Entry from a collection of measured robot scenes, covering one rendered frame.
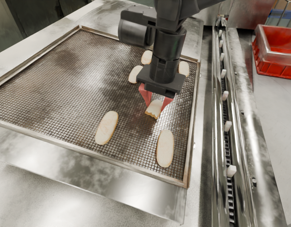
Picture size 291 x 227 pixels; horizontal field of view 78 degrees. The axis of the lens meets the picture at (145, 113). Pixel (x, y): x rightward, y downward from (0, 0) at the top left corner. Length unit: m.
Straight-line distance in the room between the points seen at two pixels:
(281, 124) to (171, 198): 0.45
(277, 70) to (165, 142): 0.63
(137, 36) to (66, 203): 0.38
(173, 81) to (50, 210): 0.38
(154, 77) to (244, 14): 0.90
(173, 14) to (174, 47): 0.07
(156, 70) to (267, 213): 0.35
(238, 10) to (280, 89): 0.54
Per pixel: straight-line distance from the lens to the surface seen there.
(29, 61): 0.63
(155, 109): 0.46
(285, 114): 0.74
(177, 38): 0.35
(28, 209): 0.50
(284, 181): 0.56
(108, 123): 0.42
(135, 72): 0.57
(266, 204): 0.46
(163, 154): 0.39
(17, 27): 2.09
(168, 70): 0.37
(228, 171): 0.46
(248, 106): 0.64
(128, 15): 0.38
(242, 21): 1.23
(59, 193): 0.48
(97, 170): 0.37
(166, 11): 0.31
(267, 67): 0.90
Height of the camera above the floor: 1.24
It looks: 45 degrees down
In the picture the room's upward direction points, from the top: straight up
